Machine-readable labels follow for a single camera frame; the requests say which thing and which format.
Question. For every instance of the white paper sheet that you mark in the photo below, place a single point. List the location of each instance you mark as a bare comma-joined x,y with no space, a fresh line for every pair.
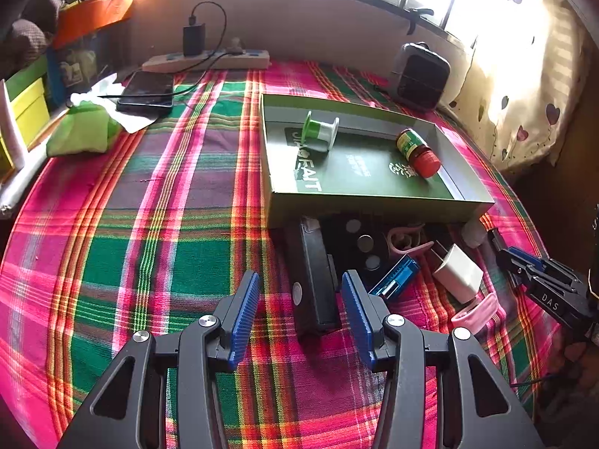
135,121

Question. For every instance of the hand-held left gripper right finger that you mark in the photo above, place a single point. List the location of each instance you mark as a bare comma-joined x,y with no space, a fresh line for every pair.
358,318

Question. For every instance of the plaid blanket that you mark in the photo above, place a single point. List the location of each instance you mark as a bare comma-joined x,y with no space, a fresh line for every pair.
164,243

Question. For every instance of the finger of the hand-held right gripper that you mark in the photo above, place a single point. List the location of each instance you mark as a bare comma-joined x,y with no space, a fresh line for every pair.
501,248
526,258

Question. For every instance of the cream heart-print curtain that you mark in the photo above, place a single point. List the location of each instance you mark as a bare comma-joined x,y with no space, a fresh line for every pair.
524,79

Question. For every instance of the grey plug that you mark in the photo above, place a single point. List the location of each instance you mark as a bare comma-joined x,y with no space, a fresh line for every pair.
237,46

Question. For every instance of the blue translucent usb device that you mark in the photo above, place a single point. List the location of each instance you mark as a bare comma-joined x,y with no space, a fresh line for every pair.
395,278

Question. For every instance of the green cloth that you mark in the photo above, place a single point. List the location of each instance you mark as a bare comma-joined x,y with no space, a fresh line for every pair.
82,131

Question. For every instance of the green cardboard box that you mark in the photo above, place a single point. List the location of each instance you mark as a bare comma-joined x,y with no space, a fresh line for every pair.
365,173

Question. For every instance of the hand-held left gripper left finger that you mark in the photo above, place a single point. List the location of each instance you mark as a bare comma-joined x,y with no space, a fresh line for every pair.
245,318

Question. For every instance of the brown checked cloth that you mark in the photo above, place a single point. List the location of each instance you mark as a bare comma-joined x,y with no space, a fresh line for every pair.
28,37

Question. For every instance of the white charger adapter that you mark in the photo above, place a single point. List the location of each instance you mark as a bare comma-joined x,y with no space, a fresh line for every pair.
457,273

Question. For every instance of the white power strip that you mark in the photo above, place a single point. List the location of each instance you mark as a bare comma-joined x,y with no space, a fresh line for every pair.
234,60

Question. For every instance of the pink clip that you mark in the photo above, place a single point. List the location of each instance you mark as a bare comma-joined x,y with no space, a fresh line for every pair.
406,243
475,313

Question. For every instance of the long black case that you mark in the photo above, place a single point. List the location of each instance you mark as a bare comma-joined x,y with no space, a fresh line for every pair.
309,280

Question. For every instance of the green thread spool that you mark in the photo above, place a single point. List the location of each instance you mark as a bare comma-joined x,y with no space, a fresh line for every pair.
318,130

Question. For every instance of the black charger adapter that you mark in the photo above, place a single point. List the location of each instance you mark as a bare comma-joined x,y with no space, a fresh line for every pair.
193,39

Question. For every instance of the black smartphone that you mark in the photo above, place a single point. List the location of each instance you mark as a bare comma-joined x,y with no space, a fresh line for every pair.
146,91

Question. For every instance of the red-capped green bottle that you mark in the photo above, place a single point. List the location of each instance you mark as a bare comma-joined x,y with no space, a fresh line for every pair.
419,154

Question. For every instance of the white rolled sheet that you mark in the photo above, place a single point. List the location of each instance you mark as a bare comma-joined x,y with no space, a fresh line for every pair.
18,177

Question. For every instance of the white small cap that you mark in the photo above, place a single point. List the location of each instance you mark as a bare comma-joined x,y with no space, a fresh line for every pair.
473,233

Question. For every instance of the orange box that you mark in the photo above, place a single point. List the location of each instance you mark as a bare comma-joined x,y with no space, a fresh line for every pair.
93,14

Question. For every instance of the blue box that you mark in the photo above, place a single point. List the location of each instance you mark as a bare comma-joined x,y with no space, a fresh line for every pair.
58,70

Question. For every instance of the yellow-green box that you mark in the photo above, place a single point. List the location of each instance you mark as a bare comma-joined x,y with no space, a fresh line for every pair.
28,103

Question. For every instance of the black round disc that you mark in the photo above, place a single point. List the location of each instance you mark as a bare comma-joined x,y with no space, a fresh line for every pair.
360,236

